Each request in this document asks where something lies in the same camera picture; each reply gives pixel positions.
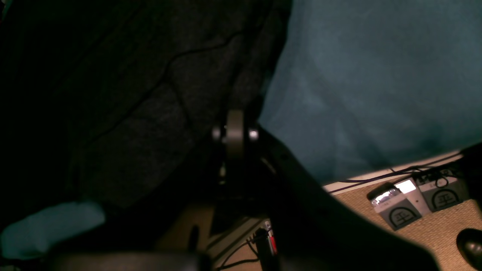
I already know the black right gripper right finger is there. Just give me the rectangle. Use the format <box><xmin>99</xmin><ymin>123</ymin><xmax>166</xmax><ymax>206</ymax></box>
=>
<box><xmin>245</xmin><ymin>128</ymin><xmax>439</xmax><ymax>271</ymax></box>

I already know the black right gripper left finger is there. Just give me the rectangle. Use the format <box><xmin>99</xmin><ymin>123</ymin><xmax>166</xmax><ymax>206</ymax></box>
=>
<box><xmin>203</xmin><ymin>125</ymin><xmax>227</xmax><ymax>196</ymax></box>

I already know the black T-shirt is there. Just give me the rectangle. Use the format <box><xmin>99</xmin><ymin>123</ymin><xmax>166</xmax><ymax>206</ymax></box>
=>
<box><xmin>1</xmin><ymin>0</ymin><xmax>291</xmax><ymax>228</ymax></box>

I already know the grey foot pedal box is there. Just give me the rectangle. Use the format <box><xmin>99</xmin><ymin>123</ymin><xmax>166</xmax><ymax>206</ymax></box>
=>
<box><xmin>366</xmin><ymin>180</ymin><xmax>431</xmax><ymax>230</ymax></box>

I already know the teal table cloth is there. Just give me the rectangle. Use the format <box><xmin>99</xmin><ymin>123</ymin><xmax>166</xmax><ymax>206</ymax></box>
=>
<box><xmin>1</xmin><ymin>0</ymin><xmax>481</xmax><ymax>262</ymax></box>

